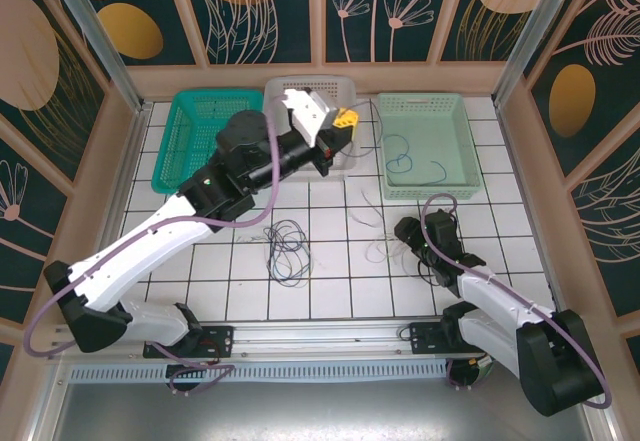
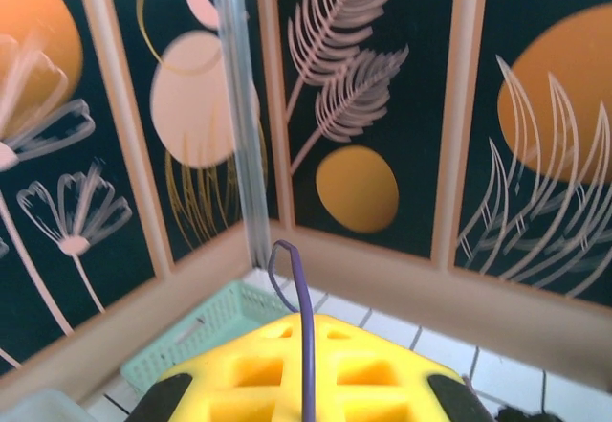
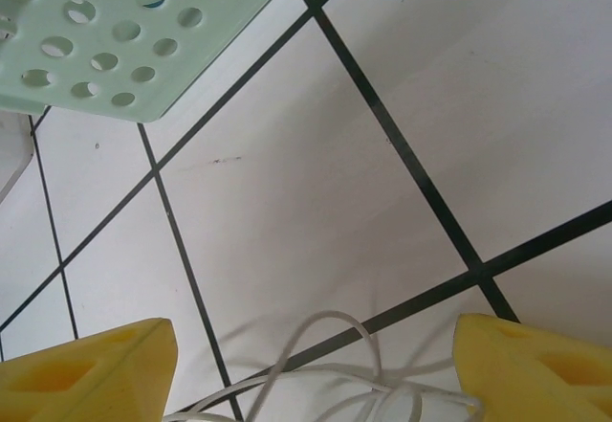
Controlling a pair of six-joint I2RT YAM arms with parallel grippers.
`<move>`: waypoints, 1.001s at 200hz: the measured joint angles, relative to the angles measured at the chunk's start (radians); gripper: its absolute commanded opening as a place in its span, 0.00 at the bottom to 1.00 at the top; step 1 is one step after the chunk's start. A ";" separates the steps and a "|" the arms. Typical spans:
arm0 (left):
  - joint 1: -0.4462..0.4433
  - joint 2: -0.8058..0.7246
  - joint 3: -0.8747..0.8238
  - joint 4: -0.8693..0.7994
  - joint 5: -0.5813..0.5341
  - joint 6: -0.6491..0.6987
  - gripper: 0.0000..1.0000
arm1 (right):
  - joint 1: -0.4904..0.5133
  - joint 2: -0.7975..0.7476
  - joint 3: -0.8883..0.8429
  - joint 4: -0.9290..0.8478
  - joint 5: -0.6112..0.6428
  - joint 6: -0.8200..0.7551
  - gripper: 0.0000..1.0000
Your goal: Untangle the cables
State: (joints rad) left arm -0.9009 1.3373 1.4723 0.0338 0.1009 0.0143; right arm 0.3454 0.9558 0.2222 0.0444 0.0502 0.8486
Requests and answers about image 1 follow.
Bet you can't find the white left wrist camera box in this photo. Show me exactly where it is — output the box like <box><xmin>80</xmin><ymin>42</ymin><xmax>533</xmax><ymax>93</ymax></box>
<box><xmin>278</xmin><ymin>87</ymin><xmax>337</xmax><ymax>150</ymax></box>

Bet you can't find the aluminium frame post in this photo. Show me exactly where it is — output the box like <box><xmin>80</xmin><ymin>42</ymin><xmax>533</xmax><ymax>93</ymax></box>
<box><xmin>39</xmin><ymin>0</ymin><xmax>154</xmax><ymax>115</ymax></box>
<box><xmin>491</xmin><ymin>0</ymin><xmax>597</xmax><ymax>108</ymax></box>

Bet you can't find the slotted grey cable duct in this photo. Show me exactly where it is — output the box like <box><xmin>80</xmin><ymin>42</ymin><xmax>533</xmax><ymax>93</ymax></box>
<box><xmin>67</xmin><ymin>362</ymin><xmax>451</xmax><ymax>384</ymax></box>

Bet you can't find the dark floral wall panel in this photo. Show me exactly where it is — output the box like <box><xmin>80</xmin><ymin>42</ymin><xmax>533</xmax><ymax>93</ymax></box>
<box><xmin>178</xmin><ymin>0</ymin><xmax>317</xmax><ymax>66</ymax></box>
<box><xmin>324</xmin><ymin>0</ymin><xmax>452</xmax><ymax>65</ymax></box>
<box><xmin>0</xmin><ymin>0</ymin><xmax>109</xmax><ymax>185</ymax></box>
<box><xmin>64</xmin><ymin>0</ymin><xmax>202</xmax><ymax>67</ymax></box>
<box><xmin>438</xmin><ymin>0</ymin><xmax>545</xmax><ymax>63</ymax></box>
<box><xmin>525</xmin><ymin>0</ymin><xmax>640</xmax><ymax>178</ymax></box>

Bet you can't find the blue thin cable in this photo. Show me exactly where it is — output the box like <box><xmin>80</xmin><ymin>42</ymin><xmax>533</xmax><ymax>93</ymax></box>
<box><xmin>383</xmin><ymin>133</ymin><xmax>449</xmax><ymax>188</ymax></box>
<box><xmin>267</xmin><ymin>253</ymin><xmax>309</xmax><ymax>290</ymax></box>

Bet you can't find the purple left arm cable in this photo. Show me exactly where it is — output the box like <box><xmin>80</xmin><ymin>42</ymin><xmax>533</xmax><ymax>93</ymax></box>
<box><xmin>22</xmin><ymin>104</ymin><xmax>284</xmax><ymax>395</ymax></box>

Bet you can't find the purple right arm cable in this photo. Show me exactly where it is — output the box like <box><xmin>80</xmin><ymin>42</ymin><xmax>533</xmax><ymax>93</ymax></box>
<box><xmin>421</xmin><ymin>192</ymin><xmax>614</xmax><ymax>408</ymax></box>

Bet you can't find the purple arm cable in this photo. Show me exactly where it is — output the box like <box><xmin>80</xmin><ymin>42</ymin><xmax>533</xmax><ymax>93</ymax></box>
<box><xmin>421</xmin><ymin>192</ymin><xmax>614</xmax><ymax>408</ymax></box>
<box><xmin>22</xmin><ymin>104</ymin><xmax>284</xmax><ymax>395</ymax></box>

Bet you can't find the mint green perforated basket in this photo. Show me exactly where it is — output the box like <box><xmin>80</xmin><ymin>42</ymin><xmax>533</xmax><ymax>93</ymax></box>
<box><xmin>376</xmin><ymin>91</ymin><xmax>484</xmax><ymax>203</ymax></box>

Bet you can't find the white thin cable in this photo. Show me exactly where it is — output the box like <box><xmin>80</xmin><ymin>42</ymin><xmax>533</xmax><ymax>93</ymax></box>
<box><xmin>347</xmin><ymin>185</ymin><xmax>382</xmax><ymax>228</ymax></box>
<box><xmin>363</xmin><ymin>232</ymin><xmax>417</xmax><ymax>268</ymax></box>

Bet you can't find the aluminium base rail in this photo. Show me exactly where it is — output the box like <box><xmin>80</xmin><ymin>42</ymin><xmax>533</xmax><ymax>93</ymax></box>
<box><xmin>47</xmin><ymin>320</ymin><xmax>557</xmax><ymax>362</ymax></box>

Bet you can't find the small electronics module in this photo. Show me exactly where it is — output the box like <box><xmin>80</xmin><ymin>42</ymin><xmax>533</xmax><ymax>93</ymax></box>
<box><xmin>446</xmin><ymin>356</ymin><xmax>496</xmax><ymax>392</ymax></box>

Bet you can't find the grey metal sheet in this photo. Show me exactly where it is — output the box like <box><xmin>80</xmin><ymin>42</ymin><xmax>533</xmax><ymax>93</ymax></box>
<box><xmin>49</xmin><ymin>380</ymin><xmax>615</xmax><ymax>441</ymax></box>

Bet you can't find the white plastic mesh basket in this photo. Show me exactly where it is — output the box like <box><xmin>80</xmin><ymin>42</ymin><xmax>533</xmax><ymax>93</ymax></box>
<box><xmin>263</xmin><ymin>75</ymin><xmax>362</xmax><ymax>178</ymax></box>

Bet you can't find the teal plastic mesh basket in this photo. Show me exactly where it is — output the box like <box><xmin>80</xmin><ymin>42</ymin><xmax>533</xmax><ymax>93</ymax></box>
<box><xmin>151</xmin><ymin>89</ymin><xmax>266</xmax><ymax>195</ymax></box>

